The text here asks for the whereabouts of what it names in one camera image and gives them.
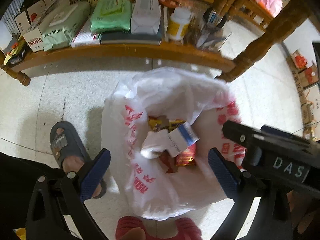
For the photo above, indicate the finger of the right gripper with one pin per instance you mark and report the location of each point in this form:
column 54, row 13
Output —
column 281, row 157

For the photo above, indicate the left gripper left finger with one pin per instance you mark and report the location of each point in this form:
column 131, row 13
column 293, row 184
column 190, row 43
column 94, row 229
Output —
column 54, row 198

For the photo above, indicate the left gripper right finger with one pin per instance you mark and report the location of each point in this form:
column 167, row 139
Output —
column 272, row 219

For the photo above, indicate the red cigarette pack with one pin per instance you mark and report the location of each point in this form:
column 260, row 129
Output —
column 187, row 157

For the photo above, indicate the white blue medicine box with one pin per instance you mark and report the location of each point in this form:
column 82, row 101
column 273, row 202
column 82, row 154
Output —
column 180, row 139

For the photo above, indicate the white tissue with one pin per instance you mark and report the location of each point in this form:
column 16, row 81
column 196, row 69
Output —
column 155, row 144

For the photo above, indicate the yellow snack wrapper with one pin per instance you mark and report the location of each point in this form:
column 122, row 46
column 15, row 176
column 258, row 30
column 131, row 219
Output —
column 162, row 122

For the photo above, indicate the white plastic trash bag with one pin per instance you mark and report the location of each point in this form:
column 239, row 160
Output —
column 156, row 188

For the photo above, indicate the right hand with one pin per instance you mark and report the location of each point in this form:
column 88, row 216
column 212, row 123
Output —
column 304, row 215

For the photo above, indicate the left hand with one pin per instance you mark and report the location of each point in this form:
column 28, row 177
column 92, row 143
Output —
column 134, row 234

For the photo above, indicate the blue slipper foot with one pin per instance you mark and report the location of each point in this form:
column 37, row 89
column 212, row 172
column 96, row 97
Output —
column 67, row 147

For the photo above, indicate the cardboard boxes on floor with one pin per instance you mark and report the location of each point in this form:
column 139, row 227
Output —
column 306, row 79

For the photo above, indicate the wooden table lower shelf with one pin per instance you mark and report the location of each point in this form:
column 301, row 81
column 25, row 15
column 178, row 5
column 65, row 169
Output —
column 276, row 29

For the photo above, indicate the white yellow pill bottle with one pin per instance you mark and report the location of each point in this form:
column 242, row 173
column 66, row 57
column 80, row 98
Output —
column 178, row 23

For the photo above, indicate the baby wipes pack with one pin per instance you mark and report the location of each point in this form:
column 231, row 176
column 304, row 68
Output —
column 65, row 25

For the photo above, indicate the nezha white box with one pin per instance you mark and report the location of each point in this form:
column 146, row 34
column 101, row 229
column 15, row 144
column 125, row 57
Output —
column 33, row 21

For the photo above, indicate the green wet wipes pack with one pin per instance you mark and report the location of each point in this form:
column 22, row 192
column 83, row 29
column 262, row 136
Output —
column 111, row 15

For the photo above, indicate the white paper box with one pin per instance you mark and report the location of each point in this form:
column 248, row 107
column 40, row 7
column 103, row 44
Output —
column 146, row 17

